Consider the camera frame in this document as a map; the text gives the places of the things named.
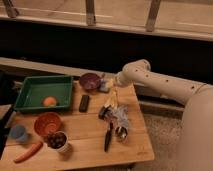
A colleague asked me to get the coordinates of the metal measuring cup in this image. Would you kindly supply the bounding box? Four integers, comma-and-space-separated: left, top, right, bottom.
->
115, 126, 128, 142

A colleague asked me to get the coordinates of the orange bowl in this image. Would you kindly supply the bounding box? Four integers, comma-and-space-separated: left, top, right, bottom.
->
34, 112, 62, 137

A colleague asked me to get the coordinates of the crumpled clear plastic wrap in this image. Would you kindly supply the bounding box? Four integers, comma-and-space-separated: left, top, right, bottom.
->
109, 105, 129, 130

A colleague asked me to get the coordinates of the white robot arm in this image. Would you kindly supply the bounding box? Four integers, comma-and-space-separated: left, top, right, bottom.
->
112, 59, 213, 171

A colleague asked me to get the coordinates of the orange fruit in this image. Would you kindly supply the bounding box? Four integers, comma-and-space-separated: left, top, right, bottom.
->
42, 96, 57, 107

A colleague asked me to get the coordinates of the blue sponge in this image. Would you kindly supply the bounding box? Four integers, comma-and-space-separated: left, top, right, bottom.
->
98, 79, 110, 93

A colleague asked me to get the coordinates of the black-handled knife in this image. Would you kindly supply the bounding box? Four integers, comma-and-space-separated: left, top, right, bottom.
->
104, 122, 113, 152

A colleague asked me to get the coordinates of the black rectangular block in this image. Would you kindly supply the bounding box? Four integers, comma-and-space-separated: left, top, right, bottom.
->
79, 95, 90, 112

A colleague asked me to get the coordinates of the blue cup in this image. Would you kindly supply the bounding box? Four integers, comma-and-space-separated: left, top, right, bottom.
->
9, 125, 28, 142

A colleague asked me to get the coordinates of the purple bowl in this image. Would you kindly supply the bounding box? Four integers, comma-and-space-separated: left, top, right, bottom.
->
79, 73, 101, 91

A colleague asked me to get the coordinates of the orange carrot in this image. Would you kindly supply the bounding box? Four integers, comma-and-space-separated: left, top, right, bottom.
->
13, 141, 43, 163

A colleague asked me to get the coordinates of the wooden table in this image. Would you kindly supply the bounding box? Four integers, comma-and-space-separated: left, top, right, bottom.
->
0, 83, 154, 171

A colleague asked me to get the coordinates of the yellow-black brush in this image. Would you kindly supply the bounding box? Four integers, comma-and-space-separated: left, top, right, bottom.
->
98, 89, 118, 119

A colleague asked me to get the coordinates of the white cup of grapes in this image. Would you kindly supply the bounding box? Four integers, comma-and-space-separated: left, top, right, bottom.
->
45, 131, 69, 153

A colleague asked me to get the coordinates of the green plastic tray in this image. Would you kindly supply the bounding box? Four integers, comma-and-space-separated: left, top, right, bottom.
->
14, 75, 73, 113

